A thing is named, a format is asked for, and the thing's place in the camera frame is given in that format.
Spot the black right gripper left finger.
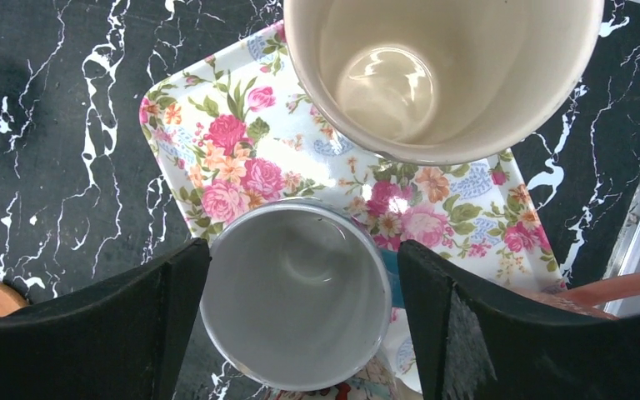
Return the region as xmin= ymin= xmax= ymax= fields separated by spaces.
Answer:
xmin=0 ymin=238 xmax=211 ymax=399

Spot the tall beige mug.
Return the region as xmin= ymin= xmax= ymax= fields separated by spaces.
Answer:
xmin=283 ymin=0 xmax=604 ymax=166

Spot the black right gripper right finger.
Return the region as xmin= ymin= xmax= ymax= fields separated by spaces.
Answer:
xmin=397 ymin=240 xmax=640 ymax=399

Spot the blue patterned mug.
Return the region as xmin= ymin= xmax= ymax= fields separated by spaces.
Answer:
xmin=200 ymin=197 xmax=393 ymax=392

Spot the floral tray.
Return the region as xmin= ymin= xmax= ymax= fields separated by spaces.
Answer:
xmin=140 ymin=22 xmax=565 ymax=383

